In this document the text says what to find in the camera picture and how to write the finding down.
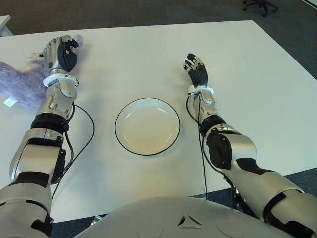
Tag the silver robot torso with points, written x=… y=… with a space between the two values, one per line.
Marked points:
x=173 y=218

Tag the robot right arm silver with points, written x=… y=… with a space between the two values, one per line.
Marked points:
x=245 y=148

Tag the purple plush bunny doll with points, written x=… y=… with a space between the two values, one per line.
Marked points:
x=24 y=84

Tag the robot left arm silver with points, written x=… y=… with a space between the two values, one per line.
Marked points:
x=37 y=153

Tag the white plate black rim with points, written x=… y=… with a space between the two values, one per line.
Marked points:
x=147 y=126

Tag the black office chair base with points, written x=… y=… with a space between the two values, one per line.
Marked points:
x=260 y=5

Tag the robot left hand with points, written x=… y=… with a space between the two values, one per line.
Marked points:
x=60 y=58

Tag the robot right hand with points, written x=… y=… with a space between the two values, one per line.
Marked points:
x=198 y=75

